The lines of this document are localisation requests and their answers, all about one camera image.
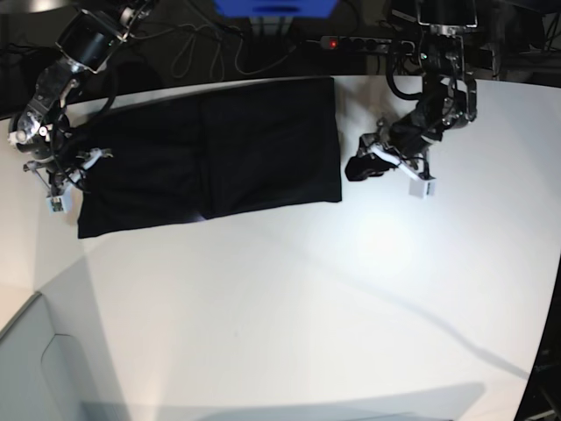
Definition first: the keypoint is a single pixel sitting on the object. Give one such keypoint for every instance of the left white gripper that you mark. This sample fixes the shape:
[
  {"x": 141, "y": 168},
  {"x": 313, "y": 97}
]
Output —
[{"x": 384, "y": 150}]

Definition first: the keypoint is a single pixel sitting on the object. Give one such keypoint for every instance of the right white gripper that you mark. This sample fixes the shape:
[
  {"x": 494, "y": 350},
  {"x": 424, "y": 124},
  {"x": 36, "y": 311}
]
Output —
[{"x": 58, "y": 175}]

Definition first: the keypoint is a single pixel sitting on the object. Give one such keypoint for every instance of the black T-shirt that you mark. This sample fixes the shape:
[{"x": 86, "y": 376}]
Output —
[{"x": 219, "y": 153}]

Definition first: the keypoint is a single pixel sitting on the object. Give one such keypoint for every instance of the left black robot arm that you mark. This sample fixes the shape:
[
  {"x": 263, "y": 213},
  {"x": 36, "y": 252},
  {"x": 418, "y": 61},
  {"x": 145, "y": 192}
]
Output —
[{"x": 447, "y": 100}]

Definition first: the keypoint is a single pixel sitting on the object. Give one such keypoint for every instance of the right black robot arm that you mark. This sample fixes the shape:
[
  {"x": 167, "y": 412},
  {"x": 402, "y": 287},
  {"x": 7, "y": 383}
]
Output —
[{"x": 41, "y": 129}]

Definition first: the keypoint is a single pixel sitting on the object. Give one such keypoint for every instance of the black power strip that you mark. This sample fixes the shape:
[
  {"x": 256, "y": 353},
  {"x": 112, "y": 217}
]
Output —
[{"x": 355, "y": 45}]

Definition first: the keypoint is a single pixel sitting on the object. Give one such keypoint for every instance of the blue plastic box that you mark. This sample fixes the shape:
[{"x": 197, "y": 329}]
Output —
[{"x": 275, "y": 8}]

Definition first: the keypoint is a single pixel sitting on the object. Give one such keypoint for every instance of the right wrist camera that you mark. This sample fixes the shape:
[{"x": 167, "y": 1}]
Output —
[{"x": 61, "y": 203}]

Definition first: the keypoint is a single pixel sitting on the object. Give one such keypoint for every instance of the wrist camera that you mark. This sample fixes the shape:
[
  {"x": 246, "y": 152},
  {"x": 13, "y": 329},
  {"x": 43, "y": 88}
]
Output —
[
  {"x": 61, "y": 203},
  {"x": 422, "y": 188}
]

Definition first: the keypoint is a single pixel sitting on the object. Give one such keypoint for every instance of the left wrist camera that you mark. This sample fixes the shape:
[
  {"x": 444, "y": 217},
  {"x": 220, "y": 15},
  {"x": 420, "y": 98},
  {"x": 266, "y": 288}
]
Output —
[{"x": 422, "y": 188}]

